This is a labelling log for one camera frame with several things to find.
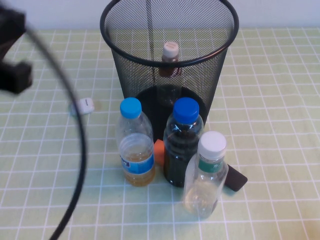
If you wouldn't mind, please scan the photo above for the black remote control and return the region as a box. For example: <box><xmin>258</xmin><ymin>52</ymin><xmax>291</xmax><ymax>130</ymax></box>
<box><xmin>223</xmin><ymin>163</ymin><xmax>248</xmax><ymax>193</ymax></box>

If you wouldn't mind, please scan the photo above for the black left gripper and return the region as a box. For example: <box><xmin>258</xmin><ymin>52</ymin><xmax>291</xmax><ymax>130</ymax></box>
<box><xmin>0</xmin><ymin>4</ymin><xmax>33</xmax><ymax>95</ymax></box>

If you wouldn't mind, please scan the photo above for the black mesh wastebasket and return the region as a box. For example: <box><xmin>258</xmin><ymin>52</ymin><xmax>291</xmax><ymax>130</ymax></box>
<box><xmin>99</xmin><ymin>0</ymin><xmax>240</xmax><ymax>141</ymax></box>

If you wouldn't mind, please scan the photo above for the small beige-capped bottle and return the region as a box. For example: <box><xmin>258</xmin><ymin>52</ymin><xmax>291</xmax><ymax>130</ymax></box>
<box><xmin>156</xmin><ymin>41</ymin><xmax>182</xmax><ymax>107</ymax></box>

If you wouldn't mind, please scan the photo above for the orange cube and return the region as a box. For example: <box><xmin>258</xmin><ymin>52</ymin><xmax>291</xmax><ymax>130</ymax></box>
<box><xmin>153</xmin><ymin>140</ymin><xmax>166</xmax><ymax>166</ymax></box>

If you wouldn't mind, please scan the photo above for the dark-blue-capped bottle, dark liquid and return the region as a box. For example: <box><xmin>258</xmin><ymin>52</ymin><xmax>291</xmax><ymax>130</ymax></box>
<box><xmin>162</xmin><ymin>97</ymin><xmax>205</xmax><ymax>188</ymax></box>

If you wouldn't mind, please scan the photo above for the white-capped clear bottle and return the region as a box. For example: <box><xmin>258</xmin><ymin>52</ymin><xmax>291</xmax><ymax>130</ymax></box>
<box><xmin>182</xmin><ymin>130</ymin><xmax>230</xmax><ymax>220</ymax></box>

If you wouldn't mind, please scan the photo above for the white earbud case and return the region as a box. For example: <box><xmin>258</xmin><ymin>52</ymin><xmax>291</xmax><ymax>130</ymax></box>
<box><xmin>69</xmin><ymin>98</ymin><xmax>96</xmax><ymax>116</ymax></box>

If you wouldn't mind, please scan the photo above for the light-blue-capped bottle, yellow liquid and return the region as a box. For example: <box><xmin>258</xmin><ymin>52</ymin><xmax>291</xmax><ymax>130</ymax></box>
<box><xmin>115</xmin><ymin>97</ymin><xmax>156</xmax><ymax>188</ymax></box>

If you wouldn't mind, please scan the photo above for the black left camera cable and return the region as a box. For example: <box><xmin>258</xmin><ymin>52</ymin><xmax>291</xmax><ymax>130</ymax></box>
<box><xmin>24</xmin><ymin>21</ymin><xmax>88</xmax><ymax>240</ymax></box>

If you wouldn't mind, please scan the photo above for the green checked tablecloth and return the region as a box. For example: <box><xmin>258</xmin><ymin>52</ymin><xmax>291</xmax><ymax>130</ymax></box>
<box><xmin>0</xmin><ymin>27</ymin><xmax>320</xmax><ymax>240</ymax></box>

